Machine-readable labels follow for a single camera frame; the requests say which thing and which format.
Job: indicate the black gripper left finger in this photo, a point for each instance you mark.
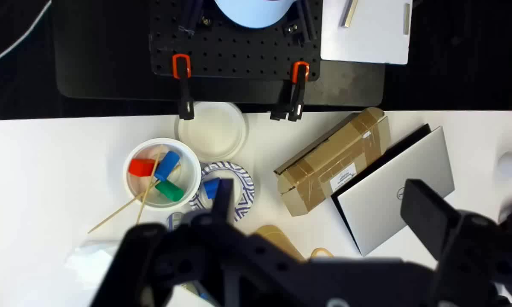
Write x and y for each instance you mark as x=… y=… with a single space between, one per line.
x=222 y=200

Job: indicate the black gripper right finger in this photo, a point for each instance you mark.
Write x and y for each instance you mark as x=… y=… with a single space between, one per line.
x=429 y=213

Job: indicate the brown taped cardboard box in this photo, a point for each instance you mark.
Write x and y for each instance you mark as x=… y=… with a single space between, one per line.
x=330 y=162

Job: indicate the small blue block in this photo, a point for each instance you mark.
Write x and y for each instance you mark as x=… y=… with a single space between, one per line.
x=210 y=188

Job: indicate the blue patterned paper plate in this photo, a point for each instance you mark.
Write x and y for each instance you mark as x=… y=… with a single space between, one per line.
x=243 y=184

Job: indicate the white flat board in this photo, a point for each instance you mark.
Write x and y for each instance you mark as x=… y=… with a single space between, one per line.
x=398 y=188

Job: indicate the green block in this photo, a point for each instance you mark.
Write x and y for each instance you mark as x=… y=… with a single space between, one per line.
x=169 y=189

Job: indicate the blue block with stick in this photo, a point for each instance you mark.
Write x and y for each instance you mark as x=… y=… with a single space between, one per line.
x=168 y=166

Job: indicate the tan paper cup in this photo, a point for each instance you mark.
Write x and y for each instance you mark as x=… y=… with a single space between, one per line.
x=278 y=239
x=321 y=253

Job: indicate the clear round plastic lid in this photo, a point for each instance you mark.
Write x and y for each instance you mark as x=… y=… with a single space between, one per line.
x=214 y=131

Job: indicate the thin wooden stick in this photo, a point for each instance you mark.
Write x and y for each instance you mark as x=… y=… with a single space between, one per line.
x=115 y=213
x=144 y=203

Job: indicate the red block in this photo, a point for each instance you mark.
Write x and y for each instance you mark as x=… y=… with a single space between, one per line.
x=140 y=167

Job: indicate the white round bowl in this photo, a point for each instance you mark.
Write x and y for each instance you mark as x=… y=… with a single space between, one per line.
x=135 y=184

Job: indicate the clear plastic bag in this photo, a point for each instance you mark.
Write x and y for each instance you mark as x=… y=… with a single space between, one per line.
x=94 y=264

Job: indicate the black pegboard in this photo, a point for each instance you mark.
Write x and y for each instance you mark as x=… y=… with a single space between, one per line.
x=232 y=51

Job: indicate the light blue round dome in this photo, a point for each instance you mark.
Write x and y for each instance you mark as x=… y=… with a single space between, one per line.
x=255 y=12

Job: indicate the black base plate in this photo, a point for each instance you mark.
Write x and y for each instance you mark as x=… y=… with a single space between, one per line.
x=103 y=51

